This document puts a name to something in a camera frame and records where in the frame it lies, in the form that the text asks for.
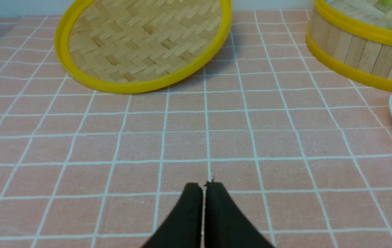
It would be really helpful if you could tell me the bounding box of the yellow-rimmed bamboo steamer basket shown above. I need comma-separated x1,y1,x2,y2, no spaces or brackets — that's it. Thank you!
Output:
305,0,392,92

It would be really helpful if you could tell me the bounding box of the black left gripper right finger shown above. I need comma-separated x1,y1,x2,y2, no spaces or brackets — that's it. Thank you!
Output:
204,182,274,248

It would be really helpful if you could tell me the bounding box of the yellow-rimmed bamboo steamer lid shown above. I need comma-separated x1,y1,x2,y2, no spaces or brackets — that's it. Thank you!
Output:
54,0,232,94

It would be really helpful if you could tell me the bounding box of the pink checkered tablecloth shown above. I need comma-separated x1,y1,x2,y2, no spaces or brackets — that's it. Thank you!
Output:
0,9,392,248

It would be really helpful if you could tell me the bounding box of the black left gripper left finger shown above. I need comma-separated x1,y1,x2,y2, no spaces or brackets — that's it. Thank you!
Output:
142,183,203,248

